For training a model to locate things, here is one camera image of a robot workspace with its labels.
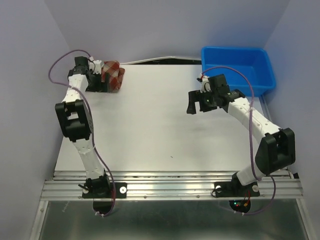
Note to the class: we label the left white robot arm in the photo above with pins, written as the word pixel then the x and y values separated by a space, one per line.
pixel 75 118

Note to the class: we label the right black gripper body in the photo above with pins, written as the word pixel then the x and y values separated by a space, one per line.
pixel 209 95

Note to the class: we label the aluminium rail frame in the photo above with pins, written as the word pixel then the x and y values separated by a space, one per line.
pixel 163 186

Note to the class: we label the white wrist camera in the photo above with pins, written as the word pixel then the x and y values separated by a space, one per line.
pixel 205 84
pixel 95 66

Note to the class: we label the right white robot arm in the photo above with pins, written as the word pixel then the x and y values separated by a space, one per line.
pixel 277 146

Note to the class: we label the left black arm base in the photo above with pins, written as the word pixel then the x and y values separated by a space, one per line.
pixel 103 198

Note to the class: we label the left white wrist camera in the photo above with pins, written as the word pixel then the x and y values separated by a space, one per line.
pixel 95 66

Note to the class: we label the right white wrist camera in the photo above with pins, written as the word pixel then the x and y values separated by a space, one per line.
pixel 205 84

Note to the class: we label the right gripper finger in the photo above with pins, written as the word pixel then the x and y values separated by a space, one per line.
pixel 193 97
pixel 204 107

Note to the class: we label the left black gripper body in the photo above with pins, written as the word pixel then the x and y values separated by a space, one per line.
pixel 94 84

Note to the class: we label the red plaid skirt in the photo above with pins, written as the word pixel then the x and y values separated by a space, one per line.
pixel 116 75

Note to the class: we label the blue plastic bin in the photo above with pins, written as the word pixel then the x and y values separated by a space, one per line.
pixel 243 67

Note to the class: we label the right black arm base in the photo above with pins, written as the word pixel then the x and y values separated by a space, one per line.
pixel 240 196

